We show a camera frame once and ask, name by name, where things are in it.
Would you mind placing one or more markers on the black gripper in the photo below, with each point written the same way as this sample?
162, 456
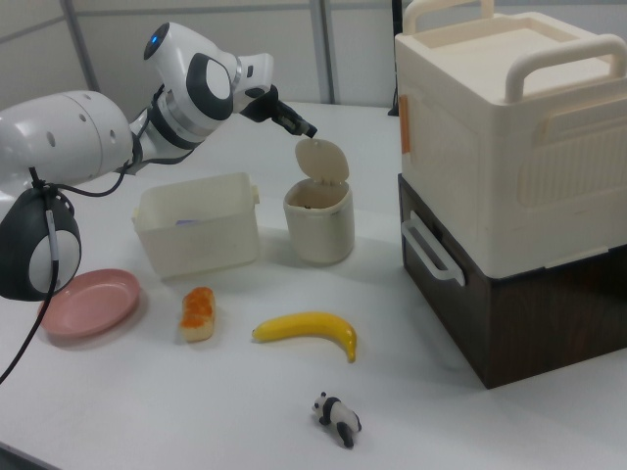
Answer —
267, 105

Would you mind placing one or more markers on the small cream lidded trash can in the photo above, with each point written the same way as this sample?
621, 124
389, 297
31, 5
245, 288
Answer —
318, 230

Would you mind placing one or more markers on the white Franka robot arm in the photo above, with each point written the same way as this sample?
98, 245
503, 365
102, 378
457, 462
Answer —
73, 127

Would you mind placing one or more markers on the white plastic storage box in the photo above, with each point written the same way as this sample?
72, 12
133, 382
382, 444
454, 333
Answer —
196, 249

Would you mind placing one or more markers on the yellow banana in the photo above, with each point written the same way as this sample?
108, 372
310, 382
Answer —
303, 325

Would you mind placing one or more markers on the bread with orange topping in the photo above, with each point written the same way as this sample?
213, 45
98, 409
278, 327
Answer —
198, 318

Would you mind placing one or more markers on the pink plate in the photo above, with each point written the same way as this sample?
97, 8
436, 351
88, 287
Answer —
98, 303

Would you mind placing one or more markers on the panda figurine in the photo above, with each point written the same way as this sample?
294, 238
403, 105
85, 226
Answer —
338, 413

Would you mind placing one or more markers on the dark brown drawer box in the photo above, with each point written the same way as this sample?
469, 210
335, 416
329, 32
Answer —
539, 323

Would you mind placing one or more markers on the black camera stand pole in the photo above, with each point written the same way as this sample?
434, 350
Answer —
397, 49

